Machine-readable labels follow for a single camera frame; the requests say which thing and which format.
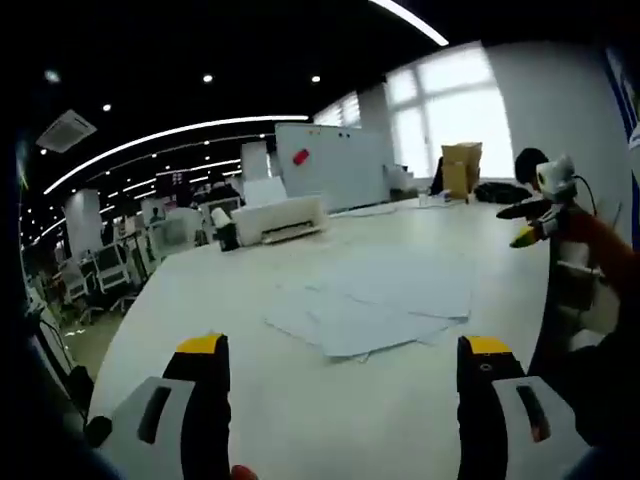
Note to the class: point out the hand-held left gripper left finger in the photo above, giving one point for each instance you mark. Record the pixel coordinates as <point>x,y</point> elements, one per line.
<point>200,400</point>

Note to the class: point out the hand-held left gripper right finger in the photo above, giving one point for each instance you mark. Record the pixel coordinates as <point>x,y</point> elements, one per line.
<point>480,410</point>

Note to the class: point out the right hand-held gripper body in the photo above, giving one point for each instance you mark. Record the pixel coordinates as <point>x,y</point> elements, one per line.
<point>555,175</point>

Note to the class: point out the stack of white printing papers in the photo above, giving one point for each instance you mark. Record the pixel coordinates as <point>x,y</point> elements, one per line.
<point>375,305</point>

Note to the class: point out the person's left hand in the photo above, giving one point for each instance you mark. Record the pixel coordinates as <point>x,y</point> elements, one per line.
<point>245,474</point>

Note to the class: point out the black bag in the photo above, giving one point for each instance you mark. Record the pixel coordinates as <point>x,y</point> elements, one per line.
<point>502,192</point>

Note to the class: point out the brown cardboard box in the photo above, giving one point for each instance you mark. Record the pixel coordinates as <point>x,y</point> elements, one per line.
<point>460,170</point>

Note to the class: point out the white table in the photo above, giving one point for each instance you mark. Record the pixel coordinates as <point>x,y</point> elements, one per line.
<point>300,410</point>

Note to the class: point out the large window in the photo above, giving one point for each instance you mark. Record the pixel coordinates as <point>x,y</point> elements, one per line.
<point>450,110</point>

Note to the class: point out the person's dark clothing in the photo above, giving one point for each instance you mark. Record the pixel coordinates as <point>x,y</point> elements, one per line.
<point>612,390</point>

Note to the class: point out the row of white office chairs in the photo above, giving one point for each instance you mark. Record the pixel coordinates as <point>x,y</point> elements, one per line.
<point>107,270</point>

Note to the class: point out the black device with white roll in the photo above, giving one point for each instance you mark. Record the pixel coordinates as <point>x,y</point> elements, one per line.
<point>226,232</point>

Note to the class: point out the white whiteboard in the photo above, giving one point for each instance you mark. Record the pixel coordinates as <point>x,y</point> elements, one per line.
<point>335,165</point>

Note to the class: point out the white printer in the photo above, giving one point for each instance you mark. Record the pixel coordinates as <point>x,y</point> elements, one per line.
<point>280,217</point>

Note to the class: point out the curved ceiling light strip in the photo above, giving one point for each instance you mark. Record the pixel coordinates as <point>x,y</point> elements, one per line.
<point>150,137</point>
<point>415,22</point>

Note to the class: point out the red whiteboard eraser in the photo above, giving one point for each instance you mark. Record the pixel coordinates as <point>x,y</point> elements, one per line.
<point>301,156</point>

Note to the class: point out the ceiling air conditioner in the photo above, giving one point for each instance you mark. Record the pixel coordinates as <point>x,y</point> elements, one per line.
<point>66,131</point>

